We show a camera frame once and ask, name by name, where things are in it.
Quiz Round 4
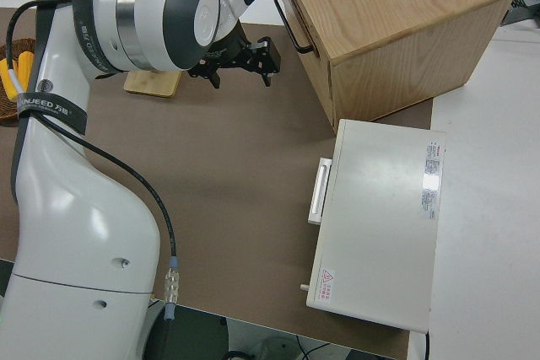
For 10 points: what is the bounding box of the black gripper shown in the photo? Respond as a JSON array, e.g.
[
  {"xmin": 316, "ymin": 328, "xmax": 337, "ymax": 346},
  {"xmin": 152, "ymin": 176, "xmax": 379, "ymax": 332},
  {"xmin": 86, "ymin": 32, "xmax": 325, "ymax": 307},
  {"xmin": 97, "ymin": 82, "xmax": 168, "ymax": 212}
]
[{"xmin": 186, "ymin": 34, "xmax": 283, "ymax": 90}]

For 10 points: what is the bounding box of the wooden drawer with black handle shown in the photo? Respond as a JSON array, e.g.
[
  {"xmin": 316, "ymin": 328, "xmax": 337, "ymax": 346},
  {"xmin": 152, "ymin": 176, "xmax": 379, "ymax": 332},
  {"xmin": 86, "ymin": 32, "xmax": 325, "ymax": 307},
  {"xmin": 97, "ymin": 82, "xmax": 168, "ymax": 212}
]
[{"xmin": 273, "ymin": 0, "xmax": 323, "ymax": 59}]

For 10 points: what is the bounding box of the brown table mat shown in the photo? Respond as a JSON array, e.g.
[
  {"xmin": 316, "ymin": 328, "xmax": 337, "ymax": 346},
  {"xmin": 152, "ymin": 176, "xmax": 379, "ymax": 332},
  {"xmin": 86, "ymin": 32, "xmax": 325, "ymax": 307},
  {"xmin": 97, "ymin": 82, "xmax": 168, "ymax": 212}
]
[{"xmin": 0, "ymin": 6, "xmax": 436, "ymax": 360}]

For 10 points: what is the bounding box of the wooden mug rack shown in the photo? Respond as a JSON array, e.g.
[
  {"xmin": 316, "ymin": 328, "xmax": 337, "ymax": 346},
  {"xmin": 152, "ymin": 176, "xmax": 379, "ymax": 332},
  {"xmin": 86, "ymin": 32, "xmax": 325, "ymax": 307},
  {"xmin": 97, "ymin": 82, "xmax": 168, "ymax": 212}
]
[{"xmin": 122, "ymin": 69, "xmax": 184, "ymax": 99}]

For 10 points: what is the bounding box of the light wooden cabinet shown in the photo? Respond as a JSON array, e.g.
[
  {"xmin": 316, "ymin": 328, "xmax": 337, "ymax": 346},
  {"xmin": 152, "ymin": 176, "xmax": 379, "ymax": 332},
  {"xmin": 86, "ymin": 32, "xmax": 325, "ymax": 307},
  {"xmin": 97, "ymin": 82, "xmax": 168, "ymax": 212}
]
[{"xmin": 273, "ymin": 0, "xmax": 518, "ymax": 125}]

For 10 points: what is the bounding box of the white toaster oven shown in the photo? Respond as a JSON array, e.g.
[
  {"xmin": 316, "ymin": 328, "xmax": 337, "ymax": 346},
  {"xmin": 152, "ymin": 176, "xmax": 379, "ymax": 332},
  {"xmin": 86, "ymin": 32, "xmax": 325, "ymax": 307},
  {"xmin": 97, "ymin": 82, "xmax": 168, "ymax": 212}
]
[{"xmin": 305, "ymin": 118, "xmax": 448, "ymax": 333}]

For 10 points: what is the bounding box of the brown wicker basket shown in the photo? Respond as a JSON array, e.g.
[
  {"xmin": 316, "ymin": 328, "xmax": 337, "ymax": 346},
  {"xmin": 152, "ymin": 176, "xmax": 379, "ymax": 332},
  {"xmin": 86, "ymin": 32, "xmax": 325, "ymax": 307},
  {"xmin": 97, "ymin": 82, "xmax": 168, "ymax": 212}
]
[{"xmin": 0, "ymin": 38, "xmax": 37, "ymax": 127}]

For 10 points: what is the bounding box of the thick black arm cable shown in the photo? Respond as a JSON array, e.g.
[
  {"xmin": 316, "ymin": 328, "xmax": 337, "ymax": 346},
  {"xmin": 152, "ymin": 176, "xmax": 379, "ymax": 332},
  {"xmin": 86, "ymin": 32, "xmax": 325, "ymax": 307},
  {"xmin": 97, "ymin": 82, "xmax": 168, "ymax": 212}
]
[{"xmin": 7, "ymin": 0, "xmax": 183, "ymax": 321}]

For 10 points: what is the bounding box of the black robot base pedestal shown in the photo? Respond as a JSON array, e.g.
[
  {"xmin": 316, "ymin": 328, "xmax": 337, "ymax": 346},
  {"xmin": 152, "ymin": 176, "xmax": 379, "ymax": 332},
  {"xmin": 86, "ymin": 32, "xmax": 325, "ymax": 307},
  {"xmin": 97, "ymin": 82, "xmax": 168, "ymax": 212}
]
[{"xmin": 142, "ymin": 303, "xmax": 231, "ymax": 360}]

